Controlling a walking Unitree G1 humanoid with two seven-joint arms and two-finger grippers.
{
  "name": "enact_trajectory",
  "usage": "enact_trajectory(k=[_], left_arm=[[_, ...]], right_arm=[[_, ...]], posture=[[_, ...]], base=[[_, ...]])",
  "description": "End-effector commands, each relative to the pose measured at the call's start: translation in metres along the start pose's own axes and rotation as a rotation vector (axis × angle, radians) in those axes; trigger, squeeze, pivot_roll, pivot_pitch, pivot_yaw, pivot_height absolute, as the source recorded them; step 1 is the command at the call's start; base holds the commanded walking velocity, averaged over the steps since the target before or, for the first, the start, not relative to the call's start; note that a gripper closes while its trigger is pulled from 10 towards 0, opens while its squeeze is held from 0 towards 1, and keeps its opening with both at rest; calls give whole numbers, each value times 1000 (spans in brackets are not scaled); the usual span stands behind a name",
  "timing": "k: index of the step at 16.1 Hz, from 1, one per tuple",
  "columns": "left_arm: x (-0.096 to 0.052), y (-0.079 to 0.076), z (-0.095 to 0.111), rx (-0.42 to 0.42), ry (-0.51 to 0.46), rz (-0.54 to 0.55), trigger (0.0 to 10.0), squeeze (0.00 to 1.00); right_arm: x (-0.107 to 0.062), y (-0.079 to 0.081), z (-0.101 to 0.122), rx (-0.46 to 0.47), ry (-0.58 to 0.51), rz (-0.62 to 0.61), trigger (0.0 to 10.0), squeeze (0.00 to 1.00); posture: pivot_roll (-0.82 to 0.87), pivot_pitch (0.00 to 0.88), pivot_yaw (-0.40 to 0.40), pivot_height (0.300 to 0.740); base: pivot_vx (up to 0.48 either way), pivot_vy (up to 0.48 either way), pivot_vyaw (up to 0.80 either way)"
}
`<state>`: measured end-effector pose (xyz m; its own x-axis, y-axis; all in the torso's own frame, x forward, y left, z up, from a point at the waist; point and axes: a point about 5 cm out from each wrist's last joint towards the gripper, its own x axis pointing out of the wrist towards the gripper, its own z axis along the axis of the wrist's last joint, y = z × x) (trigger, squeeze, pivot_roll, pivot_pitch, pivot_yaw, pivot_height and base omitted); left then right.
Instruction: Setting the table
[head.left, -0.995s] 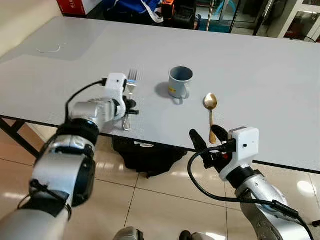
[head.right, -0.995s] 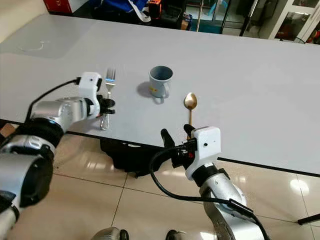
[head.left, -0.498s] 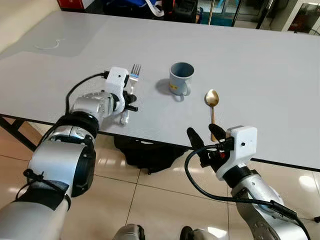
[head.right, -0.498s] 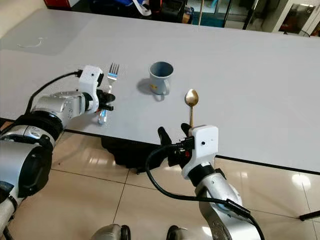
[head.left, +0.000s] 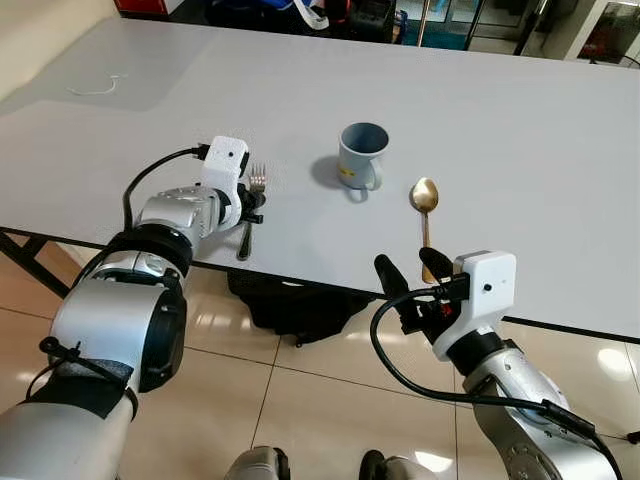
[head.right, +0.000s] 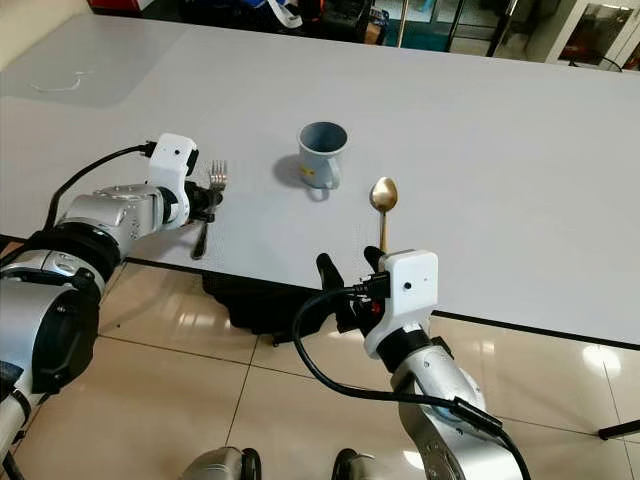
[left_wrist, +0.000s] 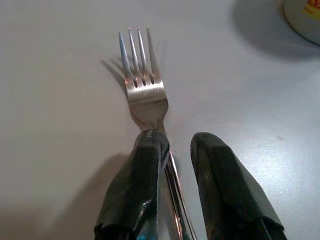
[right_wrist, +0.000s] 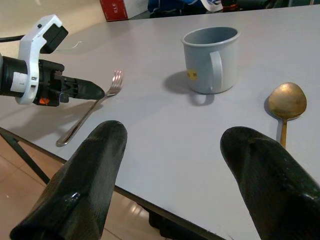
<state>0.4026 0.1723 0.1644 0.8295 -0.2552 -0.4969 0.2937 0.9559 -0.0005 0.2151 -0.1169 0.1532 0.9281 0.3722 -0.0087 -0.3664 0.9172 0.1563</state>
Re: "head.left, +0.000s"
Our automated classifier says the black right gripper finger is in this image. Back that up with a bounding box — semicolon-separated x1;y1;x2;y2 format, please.
420;247;456;286
375;254;413;301

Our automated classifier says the silver metal fork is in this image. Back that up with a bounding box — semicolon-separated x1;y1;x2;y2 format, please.
236;164;268;262

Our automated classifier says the golden metal spoon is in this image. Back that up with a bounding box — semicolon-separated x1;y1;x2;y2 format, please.
410;177;441;285

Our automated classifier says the black bag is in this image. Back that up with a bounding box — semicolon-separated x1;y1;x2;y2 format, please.
227;270;379;347

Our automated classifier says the grey-blue ceramic mug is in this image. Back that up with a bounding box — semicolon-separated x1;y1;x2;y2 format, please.
337;122;391;194

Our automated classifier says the robot right leg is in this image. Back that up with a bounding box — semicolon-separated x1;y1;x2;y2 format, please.
360;450;446;480

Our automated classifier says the robot leg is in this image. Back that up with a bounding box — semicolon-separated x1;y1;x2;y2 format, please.
225;446;291;480
360;450;446;480

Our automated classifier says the black metal table leg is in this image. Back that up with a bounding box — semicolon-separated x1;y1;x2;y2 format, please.
0;228;86;301

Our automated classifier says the red and white box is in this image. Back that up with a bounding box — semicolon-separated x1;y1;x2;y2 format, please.
113;0;188;16

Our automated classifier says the robot left leg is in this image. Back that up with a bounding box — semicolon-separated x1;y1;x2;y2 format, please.
225;446;291;480

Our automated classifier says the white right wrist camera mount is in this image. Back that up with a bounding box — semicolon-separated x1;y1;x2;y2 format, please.
432;250;519;348

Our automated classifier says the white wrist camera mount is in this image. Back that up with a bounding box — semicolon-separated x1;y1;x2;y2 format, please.
432;250;519;348
200;136;251;206

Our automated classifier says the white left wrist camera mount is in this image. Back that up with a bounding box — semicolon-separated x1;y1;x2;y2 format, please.
200;136;251;206

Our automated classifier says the thin white cable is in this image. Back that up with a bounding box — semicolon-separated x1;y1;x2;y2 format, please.
65;74;128;97

